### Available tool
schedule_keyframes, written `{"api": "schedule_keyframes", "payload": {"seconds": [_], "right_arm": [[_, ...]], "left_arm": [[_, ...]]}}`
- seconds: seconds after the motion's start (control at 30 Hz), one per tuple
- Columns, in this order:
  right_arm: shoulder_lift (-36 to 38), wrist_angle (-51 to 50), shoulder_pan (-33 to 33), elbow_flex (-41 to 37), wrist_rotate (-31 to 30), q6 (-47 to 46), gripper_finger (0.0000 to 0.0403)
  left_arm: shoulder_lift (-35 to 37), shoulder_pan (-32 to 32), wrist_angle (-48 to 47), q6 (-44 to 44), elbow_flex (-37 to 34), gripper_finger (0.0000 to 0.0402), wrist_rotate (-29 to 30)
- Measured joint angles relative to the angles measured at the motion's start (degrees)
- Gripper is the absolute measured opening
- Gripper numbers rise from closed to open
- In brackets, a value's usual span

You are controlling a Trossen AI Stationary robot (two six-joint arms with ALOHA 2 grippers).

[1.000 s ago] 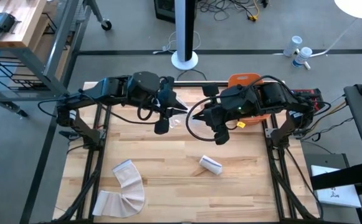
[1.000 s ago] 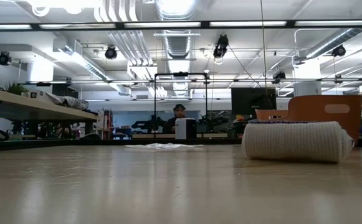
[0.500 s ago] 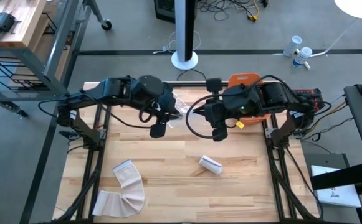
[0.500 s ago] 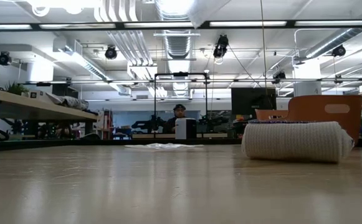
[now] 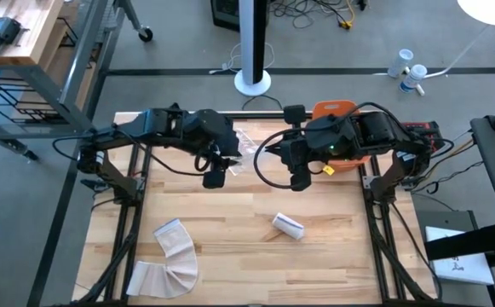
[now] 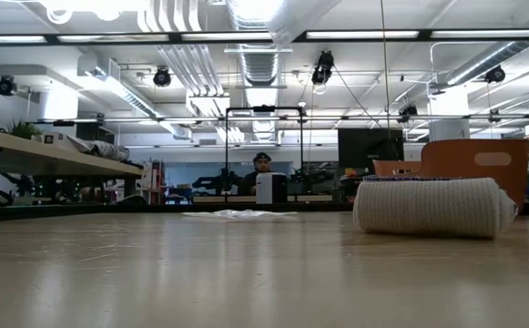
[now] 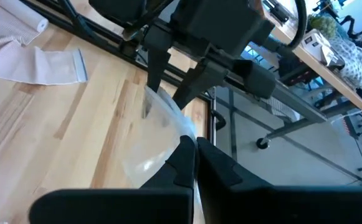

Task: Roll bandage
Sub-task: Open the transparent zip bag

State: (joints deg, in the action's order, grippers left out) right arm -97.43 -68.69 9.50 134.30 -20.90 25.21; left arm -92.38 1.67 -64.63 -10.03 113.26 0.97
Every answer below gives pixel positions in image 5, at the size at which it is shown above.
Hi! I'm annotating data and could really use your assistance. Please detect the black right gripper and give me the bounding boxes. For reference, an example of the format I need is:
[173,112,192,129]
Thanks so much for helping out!
[268,104,316,192]

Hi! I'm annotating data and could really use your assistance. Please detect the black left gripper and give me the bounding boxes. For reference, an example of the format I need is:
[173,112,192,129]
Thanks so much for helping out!
[202,136,244,189]

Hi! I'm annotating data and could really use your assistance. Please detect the clear plastic wrapper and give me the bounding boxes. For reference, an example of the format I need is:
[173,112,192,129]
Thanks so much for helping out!
[228,129,262,177]

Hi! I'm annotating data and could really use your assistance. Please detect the white elastic bandage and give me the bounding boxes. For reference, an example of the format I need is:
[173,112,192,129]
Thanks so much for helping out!
[271,211,306,240]

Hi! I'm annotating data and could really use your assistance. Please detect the beige unrolled bandage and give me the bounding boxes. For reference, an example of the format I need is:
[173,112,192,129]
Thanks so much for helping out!
[125,217,199,299]

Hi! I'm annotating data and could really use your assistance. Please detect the orange plastic basket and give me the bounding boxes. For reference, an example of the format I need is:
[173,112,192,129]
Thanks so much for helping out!
[312,100,372,172]

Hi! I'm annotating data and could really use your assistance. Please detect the white black tower pole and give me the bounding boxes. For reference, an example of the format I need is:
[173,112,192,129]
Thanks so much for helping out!
[233,0,273,97]

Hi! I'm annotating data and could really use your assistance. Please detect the black floor box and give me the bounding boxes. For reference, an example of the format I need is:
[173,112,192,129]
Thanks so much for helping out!
[210,0,242,33]

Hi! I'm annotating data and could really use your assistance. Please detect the red black device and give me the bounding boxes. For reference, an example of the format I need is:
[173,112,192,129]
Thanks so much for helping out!
[402,121,444,144]

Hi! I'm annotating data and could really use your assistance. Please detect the white plastic bottle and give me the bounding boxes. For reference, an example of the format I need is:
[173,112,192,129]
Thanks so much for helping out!
[387,48,414,79]

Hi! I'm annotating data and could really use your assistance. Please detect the white bottle blue label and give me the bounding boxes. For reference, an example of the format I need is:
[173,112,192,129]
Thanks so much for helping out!
[399,63,429,96]

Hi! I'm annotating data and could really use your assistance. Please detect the white flat box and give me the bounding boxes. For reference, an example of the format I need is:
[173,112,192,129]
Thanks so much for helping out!
[424,225,495,286]

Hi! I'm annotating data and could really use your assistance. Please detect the wooden side table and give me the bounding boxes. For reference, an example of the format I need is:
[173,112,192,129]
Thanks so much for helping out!
[0,0,154,163]

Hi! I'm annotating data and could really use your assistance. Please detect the white round disc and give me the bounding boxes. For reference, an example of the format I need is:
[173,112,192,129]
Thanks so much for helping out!
[456,0,495,26]

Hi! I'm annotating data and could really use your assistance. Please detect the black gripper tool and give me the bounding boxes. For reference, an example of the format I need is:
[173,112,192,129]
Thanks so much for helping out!
[0,16,30,55]

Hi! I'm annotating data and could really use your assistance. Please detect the black table frame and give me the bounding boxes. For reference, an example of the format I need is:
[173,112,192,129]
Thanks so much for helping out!
[76,110,440,307]

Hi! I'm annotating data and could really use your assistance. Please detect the white floor cable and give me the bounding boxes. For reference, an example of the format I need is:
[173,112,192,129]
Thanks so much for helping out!
[208,41,276,76]

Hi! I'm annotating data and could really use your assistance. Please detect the tangled floor cables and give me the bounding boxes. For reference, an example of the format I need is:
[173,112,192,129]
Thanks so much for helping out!
[268,0,370,32]

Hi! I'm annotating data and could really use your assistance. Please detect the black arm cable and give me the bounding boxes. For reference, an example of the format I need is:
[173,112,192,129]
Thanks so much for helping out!
[52,134,99,164]

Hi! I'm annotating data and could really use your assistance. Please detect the bundle of arm cables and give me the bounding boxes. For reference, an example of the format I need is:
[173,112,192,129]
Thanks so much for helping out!
[408,127,485,196]

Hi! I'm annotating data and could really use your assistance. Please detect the black wire rack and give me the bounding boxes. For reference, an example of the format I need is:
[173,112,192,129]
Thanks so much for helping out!
[0,16,78,125]

